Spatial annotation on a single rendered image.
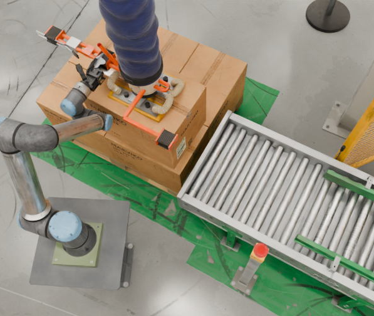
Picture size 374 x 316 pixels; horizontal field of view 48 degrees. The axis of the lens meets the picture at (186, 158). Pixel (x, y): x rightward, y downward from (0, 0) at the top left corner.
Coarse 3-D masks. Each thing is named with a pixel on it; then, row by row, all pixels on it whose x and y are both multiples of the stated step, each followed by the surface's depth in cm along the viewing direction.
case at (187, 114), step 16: (192, 80) 236; (96, 96) 234; (192, 96) 232; (112, 112) 231; (176, 112) 228; (192, 112) 234; (112, 128) 255; (128, 128) 239; (160, 128) 225; (176, 128) 225; (192, 128) 250; (128, 144) 265; (144, 144) 248; (176, 144) 236; (160, 160) 256; (176, 160) 252
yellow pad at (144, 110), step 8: (128, 88) 234; (112, 96) 232; (120, 96) 231; (128, 96) 230; (128, 104) 229; (144, 104) 228; (152, 104) 228; (160, 104) 229; (144, 112) 227; (152, 112) 226
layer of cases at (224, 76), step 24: (96, 48) 314; (168, 48) 311; (192, 48) 310; (72, 72) 306; (192, 72) 301; (216, 72) 300; (240, 72) 299; (48, 96) 299; (216, 96) 292; (240, 96) 332; (216, 120) 294; (96, 144) 310; (120, 144) 280; (192, 144) 278; (144, 168) 298; (168, 168) 271; (192, 168) 294
